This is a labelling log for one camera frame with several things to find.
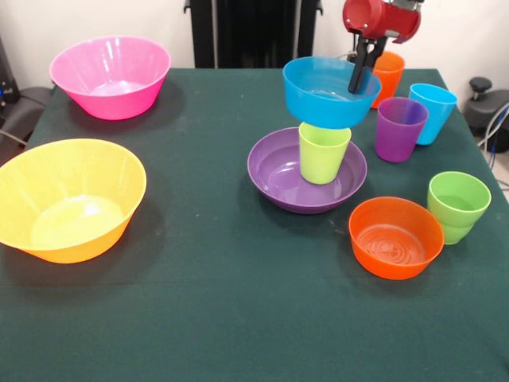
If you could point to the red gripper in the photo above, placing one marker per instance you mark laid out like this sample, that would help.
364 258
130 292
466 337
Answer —
381 20

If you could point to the small blue bowl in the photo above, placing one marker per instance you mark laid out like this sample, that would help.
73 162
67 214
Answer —
326 113

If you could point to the blue cup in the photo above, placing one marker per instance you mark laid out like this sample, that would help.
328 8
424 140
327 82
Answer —
435 115

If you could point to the large pink bowl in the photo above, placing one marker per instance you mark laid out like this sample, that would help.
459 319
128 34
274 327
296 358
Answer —
79 67

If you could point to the lime yellow cup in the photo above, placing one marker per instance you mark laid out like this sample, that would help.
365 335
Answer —
322 159

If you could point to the black equipment with knob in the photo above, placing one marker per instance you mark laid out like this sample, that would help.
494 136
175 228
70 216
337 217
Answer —
487 107

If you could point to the large orange yellow bowl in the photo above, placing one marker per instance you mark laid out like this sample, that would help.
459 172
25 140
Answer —
59 171

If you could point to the purple cup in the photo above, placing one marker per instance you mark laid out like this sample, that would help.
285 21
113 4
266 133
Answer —
397 143

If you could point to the dark green tablecloth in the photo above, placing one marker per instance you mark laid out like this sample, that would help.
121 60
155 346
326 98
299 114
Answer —
278 318

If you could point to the small orange bowl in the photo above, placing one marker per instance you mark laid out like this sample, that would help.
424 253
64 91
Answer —
393 268

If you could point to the orange cup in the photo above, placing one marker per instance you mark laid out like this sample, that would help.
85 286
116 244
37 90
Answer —
391 77

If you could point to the black computer tower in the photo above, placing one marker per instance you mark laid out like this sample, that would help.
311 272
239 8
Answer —
6 79

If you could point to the purple bowl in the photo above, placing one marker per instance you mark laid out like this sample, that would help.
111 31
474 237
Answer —
278 187

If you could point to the green cup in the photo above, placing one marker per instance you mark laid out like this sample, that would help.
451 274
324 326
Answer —
457 235
459 191

